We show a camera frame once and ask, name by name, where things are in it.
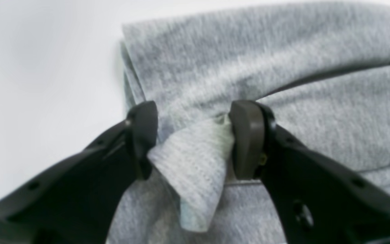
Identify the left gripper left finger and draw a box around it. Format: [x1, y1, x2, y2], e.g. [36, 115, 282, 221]
[0, 101, 158, 244]

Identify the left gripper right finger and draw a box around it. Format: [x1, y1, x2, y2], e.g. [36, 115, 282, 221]
[229, 100, 390, 244]

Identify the grey T-shirt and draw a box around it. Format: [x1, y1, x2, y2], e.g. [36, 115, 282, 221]
[106, 0, 390, 244]

